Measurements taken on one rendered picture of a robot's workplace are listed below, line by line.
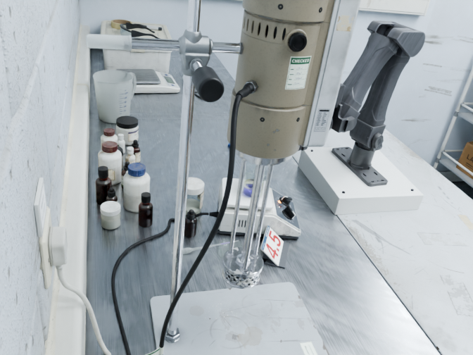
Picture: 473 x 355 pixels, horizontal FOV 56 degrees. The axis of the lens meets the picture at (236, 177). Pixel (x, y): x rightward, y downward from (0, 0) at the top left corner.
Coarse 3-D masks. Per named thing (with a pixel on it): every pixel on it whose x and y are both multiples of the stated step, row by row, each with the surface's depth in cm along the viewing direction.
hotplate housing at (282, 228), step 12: (216, 216) 108; (228, 216) 104; (240, 216) 104; (264, 216) 104; (276, 216) 105; (228, 228) 106; (240, 228) 106; (264, 228) 106; (276, 228) 106; (288, 228) 106
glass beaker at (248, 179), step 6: (246, 168) 105; (252, 168) 107; (246, 174) 103; (252, 174) 102; (264, 174) 103; (246, 180) 104; (252, 180) 103; (264, 180) 105; (246, 186) 105; (252, 186) 104; (246, 192) 105
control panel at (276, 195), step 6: (276, 192) 115; (276, 198) 112; (276, 204) 110; (282, 204) 112; (276, 210) 107; (294, 210) 114; (282, 216) 107; (294, 216) 111; (288, 222) 106; (294, 222) 109
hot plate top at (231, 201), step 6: (222, 180) 112; (234, 180) 112; (222, 186) 109; (234, 186) 110; (264, 186) 112; (222, 192) 107; (234, 192) 107; (270, 192) 110; (222, 198) 105; (234, 198) 105; (246, 198) 106; (270, 198) 107; (228, 204) 103; (234, 204) 103; (240, 204) 103; (246, 204) 104; (258, 204) 104; (270, 204) 105
